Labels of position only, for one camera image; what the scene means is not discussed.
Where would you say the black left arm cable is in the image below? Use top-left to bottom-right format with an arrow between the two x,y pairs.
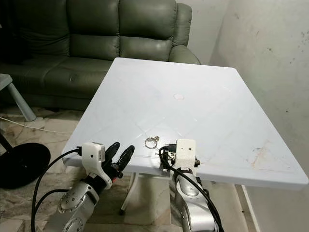
31,148 -> 84,232

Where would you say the thin white floor cable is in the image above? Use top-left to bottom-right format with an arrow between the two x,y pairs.
0,116 -> 73,134

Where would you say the white plastic table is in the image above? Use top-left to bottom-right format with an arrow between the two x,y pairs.
62,58 -> 309,232

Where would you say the black slanted stand pole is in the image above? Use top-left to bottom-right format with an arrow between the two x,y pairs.
0,133 -> 13,152

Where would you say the small grey side table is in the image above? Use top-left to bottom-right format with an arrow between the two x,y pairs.
0,73 -> 37,122

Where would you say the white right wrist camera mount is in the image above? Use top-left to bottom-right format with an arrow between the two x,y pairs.
175,139 -> 198,174

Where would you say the metal key ring with keys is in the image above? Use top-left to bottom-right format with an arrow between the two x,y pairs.
145,137 -> 161,149

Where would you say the dark green leather sofa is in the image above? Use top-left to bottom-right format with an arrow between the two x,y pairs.
0,0 -> 201,111

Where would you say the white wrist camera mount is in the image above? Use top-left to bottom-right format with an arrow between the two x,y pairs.
175,139 -> 198,174
81,142 -> 114,182

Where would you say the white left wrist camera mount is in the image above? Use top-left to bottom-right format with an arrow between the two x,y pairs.
81,142 -> 114,182

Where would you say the black round stand base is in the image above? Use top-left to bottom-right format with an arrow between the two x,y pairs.
0,143 -> 51,189

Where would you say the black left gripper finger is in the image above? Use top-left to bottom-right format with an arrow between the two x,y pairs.
116,145 -> 135,171
105,142 -> 121,162

